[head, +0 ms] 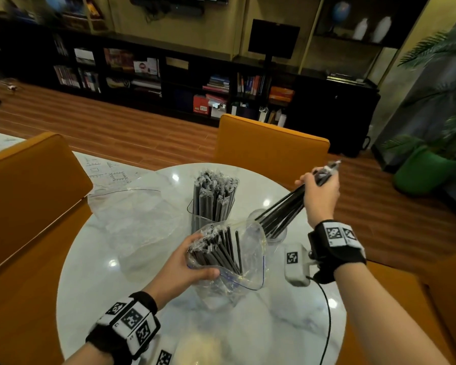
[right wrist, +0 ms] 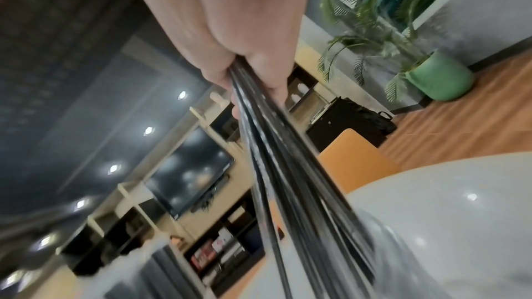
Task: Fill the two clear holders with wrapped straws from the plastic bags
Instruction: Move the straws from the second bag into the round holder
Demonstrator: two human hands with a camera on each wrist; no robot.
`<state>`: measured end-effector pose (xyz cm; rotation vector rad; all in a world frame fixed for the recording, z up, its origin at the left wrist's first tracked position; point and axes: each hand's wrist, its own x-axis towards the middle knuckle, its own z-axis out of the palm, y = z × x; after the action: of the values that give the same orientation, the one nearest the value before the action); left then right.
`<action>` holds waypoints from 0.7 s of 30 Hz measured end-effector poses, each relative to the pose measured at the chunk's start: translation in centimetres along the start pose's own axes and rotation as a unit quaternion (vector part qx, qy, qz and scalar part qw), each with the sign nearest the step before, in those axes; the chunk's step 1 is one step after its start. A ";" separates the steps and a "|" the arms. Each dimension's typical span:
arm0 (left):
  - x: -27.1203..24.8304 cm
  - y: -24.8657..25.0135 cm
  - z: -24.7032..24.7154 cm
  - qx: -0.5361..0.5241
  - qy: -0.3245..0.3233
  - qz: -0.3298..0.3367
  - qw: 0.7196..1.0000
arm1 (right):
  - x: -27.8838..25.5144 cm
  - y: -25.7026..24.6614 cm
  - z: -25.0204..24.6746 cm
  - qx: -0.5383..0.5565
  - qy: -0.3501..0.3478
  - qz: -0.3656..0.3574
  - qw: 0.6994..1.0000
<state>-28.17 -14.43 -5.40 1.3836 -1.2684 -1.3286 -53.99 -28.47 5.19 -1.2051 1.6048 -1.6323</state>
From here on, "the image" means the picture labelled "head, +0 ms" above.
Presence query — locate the black camera cable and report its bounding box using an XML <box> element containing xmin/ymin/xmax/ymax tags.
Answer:
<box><xmin>306</xmin><ymin>275</ymin><xmax>332</xmax><ymax>365</ymax></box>

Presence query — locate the bundle of black straws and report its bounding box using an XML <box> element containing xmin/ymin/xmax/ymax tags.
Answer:
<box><xmin>255</xmin><ymin>160</ymin><xmax>342</xmax><ymax>240</ymax></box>

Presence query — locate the bunch of black straws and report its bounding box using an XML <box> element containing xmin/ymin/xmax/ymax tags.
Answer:
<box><xmin>192</xmin><ymin>169</ymin><xmax>239</xmax><ymax>232</ymax></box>

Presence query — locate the green palm plant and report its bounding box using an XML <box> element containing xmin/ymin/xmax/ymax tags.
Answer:
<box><xmin>379</xmin><ymin>30</ymin><xmax>456</xmax><ymax>156</ymax></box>

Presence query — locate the black wristband with marker tags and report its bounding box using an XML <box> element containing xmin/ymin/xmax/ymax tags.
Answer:
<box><xmin>308</xmin><ymin>219</ymin><xmax>367</xmax><ymax>285</ymax></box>
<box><xmin>85</xmin><ymin>291</ymin><xmax>162</xmax><ymax>365</ymax></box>

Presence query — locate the long black bookshelf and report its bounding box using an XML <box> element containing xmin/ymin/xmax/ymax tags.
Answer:
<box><xmin>0</xmin><ymin>18</ymin><xmax>381</xmax><ymax>158</ymax></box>

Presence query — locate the orange upholstered chair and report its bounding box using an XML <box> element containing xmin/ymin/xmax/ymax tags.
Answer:
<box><xmin>0</xmin><ymin>132</ymin><xmax>94</xmax><ymax>365</ymax></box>
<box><xmin>336</xmin><ymin>248</ymin><xmax>456</xmax><ymax>365</ymax></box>
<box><xmin>212</xmin><ymin>114</ymin><xmax>330</xmax><ymax>191</ymax></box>

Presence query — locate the person's left forearm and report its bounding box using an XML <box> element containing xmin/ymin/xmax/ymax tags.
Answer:
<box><xmin>62</xmin><ymin>342</ymin><xmax>103</xmax><ymax>365</ymax></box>

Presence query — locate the bunch of silver straws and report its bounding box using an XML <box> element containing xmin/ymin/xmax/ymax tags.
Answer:
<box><xmin>188</xmin><ymin>225</ymin><xmax>244</xmax><ymax>276</ymax></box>

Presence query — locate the flat stack of books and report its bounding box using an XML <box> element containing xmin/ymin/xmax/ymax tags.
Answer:
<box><xmin>202</xmin><ymin>75</ymin><xmax>231</xmax><ymax>94</ymax></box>

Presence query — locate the red box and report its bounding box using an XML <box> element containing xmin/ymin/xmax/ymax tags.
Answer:
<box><xmin>193</xmin><ymin>94</ymin><xmax>210</xmax><ymax>115</ymax></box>

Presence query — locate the black monitor on stand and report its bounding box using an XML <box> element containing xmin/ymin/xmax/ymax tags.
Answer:
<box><xmin>248</xmin><ymin>18</ymin><xmax>301</xmax><ymax>67</ymax></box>

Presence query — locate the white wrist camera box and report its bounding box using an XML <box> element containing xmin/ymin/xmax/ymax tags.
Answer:
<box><xmin>284</xmin><ymin>243</ymin><xmax>316</xmax><ymax>287</ymax></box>
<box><xmin>151</xmin><ymin>338</ymin><xmax>179</xmax><ymax>365</ymax></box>

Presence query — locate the stack of orange books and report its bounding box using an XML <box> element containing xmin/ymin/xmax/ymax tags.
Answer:
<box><xmin>268</xmin><ymin>86</ymin><xmax>295</xmax><ymax>104</ymax></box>

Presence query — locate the person's left hand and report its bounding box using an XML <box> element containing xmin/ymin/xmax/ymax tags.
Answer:
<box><xmin>142</xmin><ymin>233</ymin><xmax>221</xmax><ymax>310</ymax></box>

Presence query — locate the green plant pot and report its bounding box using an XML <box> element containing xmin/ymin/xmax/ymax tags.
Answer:
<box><xmin>393</xmin><ymin>144</ymin><xmax>456</xmax><ymax>196</ymax></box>

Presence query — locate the black wall mounted device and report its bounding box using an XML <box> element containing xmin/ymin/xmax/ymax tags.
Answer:
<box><xmin>129</xmin><ymin>0</ymin><xmax>229</xmax><ymax>16</ymax></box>

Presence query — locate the clear zip bag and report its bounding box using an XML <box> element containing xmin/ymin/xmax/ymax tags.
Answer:
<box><xmin>186</xmin><ymin>220</ymin><xmax>269</xmax><ymax>305</ymax></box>
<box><xmin>87</xmin><ymin>188</ymin><xmax>198</xmax><ymax>274</ymax></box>

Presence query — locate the person's right forearm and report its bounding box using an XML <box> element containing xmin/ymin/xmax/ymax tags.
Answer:
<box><xmin>333</xmin><ymin>262</ymin><xmax>451</xmax><ymax>365</ymax></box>

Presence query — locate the row of standing books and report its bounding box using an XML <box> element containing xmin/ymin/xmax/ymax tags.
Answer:
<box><xmin>236</xmin><ymin>73</ymin><xmax>266</xmax><ymax>97</ymax></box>

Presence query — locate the gold framed wall shelf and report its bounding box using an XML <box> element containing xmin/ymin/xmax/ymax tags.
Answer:
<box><xmin>7</xmin><ymin>0</ymin><xmax>111</xmax><ymax>34</ymax></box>
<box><xmin>313</xmin><ymin>0</ymin><xmax>430</xmax><ymax>50</ymax></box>

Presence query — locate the person's right hand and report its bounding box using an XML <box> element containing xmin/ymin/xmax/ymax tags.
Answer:
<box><xmin>294</xmin><ymin>167</ymin><xmax>341</xmax><ymax>229</ymax></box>

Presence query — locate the round clear plastic cup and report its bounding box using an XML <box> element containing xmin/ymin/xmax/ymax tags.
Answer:
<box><xmin>247</xmin><ymin>208</ymin><xmax>288</xmax><ymax>246</ymax></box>

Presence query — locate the white vase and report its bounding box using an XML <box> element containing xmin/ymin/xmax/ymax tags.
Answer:
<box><xmin>372</xmin><ymin>16</ymin><xmax>392</xmax><ymax>44</ymax></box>
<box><xmin>352</xmin><ymin>17</ymin><xmax>368</xmax><ymax>41</ymax></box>

